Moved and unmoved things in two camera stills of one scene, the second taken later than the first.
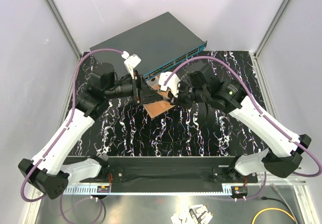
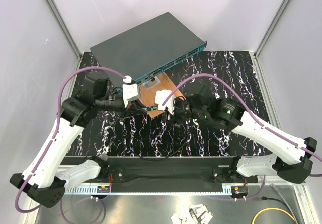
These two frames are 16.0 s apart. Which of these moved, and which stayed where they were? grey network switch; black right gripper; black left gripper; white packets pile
Moved: black left gripper; black right gripper
Stayed: white packets pile; grey network switch
